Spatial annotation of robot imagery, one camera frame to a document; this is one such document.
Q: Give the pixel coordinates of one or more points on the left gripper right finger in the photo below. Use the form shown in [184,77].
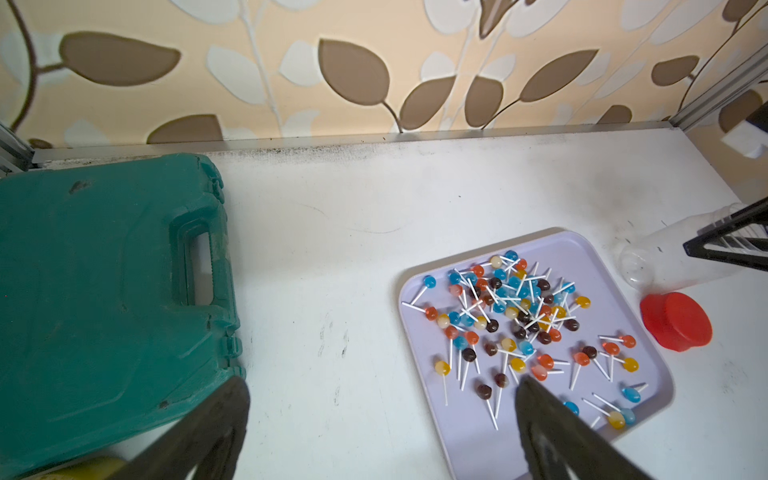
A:
[557,445]

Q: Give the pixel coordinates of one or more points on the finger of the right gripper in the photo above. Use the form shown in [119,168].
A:
[744,252]
[737,229]

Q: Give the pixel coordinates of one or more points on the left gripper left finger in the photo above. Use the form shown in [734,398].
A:
[205,444]

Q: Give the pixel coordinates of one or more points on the clear candy jar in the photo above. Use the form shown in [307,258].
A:
[657,263]

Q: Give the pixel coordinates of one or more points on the red jar lid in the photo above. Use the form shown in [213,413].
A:
[676,321]

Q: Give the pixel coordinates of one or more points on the pile of lollipops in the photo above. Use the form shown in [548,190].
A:
[506,308]

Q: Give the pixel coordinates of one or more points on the green plastic tool case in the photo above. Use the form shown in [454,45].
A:
[118,310]

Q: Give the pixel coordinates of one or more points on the lilac plastic tray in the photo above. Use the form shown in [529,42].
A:
[475,446]

